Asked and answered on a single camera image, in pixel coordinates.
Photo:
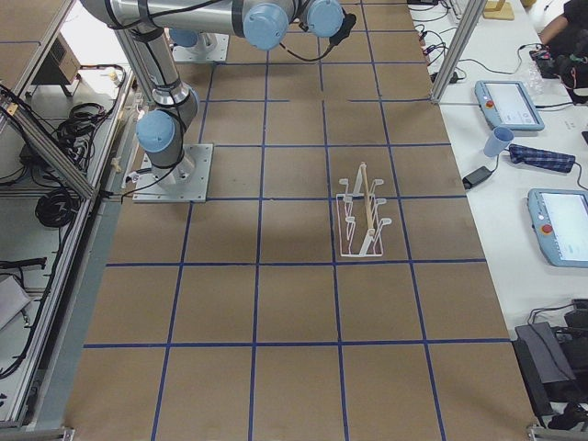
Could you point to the seated person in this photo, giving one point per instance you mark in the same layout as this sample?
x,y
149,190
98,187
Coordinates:
x,y
566,40

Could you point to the black power adapter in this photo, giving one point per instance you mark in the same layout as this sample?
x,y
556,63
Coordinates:
x,y
476,177

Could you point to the lower teach pendant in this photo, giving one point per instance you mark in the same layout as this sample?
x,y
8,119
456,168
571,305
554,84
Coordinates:
x,y
559,220

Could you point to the plaid folded umbrella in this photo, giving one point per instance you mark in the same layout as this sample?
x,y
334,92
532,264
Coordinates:
x,y
558,162

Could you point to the aluminium frame post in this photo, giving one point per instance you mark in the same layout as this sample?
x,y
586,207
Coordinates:
x,y
466,26

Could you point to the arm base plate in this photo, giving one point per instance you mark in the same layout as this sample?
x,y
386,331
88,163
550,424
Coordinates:
x,y
187,182
182,55

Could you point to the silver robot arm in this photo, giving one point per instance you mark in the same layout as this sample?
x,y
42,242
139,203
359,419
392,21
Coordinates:
x,y
263,24
192,40

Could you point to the blue cup on desk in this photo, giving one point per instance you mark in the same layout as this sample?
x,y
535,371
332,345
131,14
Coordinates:
x,y
499,139

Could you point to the teach pendant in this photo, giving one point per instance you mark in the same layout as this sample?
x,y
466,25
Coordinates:
x,y
507,104
559,220

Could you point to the black laptop bag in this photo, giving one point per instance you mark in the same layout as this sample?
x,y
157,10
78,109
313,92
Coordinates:
x,y
546,372

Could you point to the upper teach pendant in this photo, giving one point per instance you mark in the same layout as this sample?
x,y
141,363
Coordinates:
x,y
507,104

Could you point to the white wire cup rack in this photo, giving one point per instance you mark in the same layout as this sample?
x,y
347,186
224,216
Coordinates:
x,y
359,224

